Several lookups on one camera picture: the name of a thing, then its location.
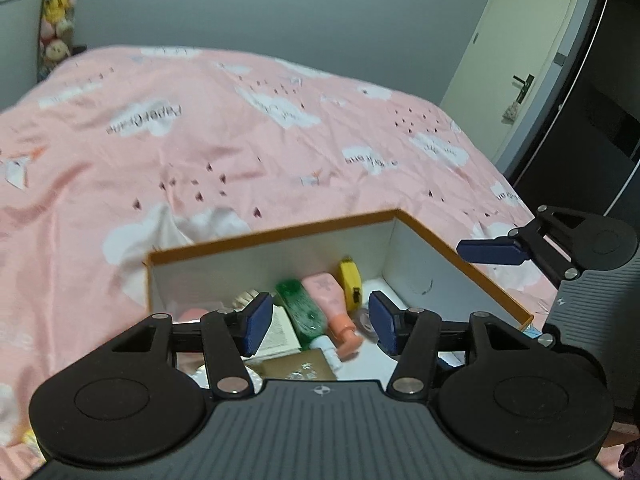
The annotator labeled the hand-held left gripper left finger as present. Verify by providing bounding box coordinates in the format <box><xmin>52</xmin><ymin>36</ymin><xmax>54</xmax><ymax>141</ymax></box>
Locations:
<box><xmin>80</xmin><ymin>292</ymin><xmax>275</xmax><ymax>399</ymax></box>

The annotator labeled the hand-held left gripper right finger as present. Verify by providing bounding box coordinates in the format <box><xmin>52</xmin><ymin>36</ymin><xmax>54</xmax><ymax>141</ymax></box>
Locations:
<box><xmin>368</xmin><ymin>291</ymin><xmax>566</xmax><ymax>400</ymax></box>

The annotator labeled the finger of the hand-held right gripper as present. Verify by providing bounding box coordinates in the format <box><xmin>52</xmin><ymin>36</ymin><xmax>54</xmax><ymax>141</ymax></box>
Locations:
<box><xmin>456</xmin><ymin>205</ymin><xmax>597</xmax><ymax>282</ymax></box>
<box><xmin>520</xmin><ymin>324</ymin><xmax>558</xmax><ymax>350</ymax></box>

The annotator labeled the round white compact case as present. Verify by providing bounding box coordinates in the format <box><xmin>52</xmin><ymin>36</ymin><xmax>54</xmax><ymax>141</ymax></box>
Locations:
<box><xmin>185</xmin><ymin>362</ymin><xmax>265</xmax><ymax>395</ymax></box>

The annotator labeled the small gold box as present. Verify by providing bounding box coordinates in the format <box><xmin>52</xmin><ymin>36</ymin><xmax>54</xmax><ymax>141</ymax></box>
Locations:
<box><xmin>260</xmin><ymin>347</ymin><xmax>339</xmax><ymax>384</ymax></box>

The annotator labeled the orange-rimmed white cardboard box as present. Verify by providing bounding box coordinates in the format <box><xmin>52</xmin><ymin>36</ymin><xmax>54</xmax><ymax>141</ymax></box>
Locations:
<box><xmin>144</xmin><ymin>208</ymin><xmax>535</xmax><ymax>398</ymax></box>

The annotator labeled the clear tape roll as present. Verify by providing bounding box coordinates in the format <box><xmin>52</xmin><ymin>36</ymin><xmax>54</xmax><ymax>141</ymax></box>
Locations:
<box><xmin>356</xmin><ymin>307</ymin><xmax>381</xmax><ymax>344</ymax></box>

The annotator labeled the white ribbed object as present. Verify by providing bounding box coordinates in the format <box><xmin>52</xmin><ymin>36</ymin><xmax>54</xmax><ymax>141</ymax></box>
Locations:
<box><xmin>227</xmin><ymin>287</ymin><xmax>263</xmax><ymax>311</ymax></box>

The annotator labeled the white paper booklet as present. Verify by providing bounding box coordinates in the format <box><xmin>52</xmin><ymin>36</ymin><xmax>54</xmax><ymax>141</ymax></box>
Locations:
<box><xmin>257</xmin><ymin>305</ymin><xmax>304</xmax><ymax>356</ymax></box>

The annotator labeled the green bottle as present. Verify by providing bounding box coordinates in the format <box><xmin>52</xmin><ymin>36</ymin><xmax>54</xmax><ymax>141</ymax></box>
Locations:
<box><xmin>274</xmin><ymin>278</ymin><xmax>347</xmax><ymax>375</ymax></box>

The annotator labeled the yellow tape measure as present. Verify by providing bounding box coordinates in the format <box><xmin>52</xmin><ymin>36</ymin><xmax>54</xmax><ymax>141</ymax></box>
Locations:
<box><xmin>339</xmin><ymin>258</ymin><xmax>364</xmax><ymax>307</ymax></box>

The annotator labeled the pink tube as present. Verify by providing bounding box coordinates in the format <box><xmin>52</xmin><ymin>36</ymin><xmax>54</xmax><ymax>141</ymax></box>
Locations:
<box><xmin>302</xmin><ymin>272</ymin><xmax>363</xmax><ymax>361</ymax></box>

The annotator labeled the dark wardrobe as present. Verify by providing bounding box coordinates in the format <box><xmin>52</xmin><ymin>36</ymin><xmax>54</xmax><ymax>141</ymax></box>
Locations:
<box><xmin>515</xmin><ymin>0</ymin><xmax>640</xmax><ymax>261</ymax></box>

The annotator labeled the pink printed bed sheet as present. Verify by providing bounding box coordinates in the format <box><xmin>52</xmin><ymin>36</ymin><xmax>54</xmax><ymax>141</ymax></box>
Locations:
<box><xmin>0</xmin><ymin>45</ymin><xmax>551</xmax><ymax>466</ymax></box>

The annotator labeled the white door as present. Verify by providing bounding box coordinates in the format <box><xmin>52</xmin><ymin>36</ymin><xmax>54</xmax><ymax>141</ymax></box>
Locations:
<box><xmin>440</xmin><ymin>0</ymin><xmax>586</xmax><ymax>166</ymax></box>

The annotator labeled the row of plush toys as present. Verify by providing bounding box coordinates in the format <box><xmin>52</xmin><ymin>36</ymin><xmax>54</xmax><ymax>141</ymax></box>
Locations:
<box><xmin>39</xmin><ymin>0</ymin><xmax>87</xmax><ymax>83</ymax></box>

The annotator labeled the black door handle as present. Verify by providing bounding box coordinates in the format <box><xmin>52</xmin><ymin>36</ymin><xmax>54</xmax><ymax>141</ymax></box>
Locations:
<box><xmin>512</xmin><ymin>74</ymin><xmax>536</xmax><ymax>106</ymax></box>

